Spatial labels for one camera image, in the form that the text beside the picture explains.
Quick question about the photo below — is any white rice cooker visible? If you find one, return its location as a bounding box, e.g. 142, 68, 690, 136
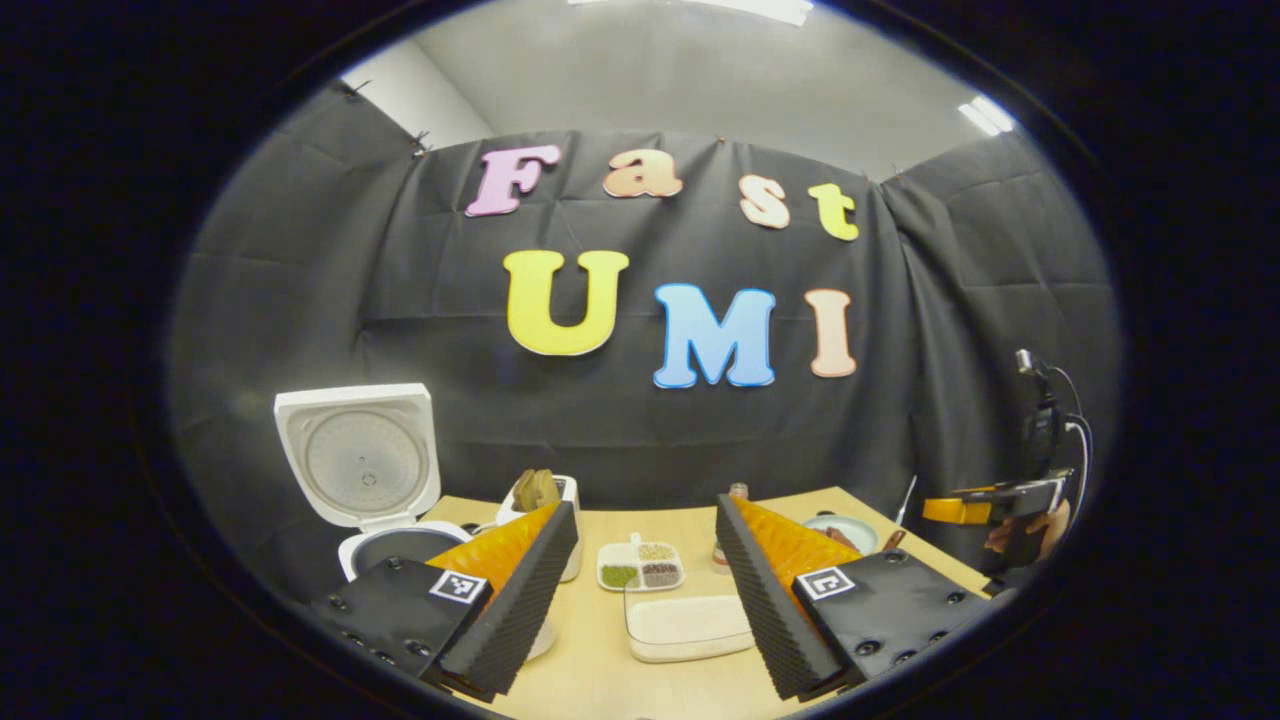
273, 383, 559, 661

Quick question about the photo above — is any white toaster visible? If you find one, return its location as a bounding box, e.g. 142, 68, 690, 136
495, 470, 584, 583

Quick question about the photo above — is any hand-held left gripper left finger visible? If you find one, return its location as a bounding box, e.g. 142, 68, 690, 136
310, 500, 581, 704

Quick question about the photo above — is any white divided bean dish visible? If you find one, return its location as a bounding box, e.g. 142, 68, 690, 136
597, 533, 686, 593

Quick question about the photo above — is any black backdrop cloth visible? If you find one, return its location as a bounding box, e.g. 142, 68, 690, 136
170, 80, 1121, 601

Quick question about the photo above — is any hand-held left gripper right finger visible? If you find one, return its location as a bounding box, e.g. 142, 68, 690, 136
714, 493, 993, 701

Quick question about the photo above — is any pale green plate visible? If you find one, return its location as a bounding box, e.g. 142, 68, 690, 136
800, 513, 881, 556

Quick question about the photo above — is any clear plastic bottle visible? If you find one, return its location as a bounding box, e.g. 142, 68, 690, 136
712, 483, 749, 566

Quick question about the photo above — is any clear rice container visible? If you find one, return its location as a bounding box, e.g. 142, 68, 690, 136
624, 590, 758, 664

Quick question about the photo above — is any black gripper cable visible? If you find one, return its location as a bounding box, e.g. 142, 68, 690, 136
1045, 365, 1094, 523

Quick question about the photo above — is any ceiling light panel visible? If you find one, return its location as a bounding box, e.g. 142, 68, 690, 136
957, 95, 1016, 136
570, 0, 816, 26

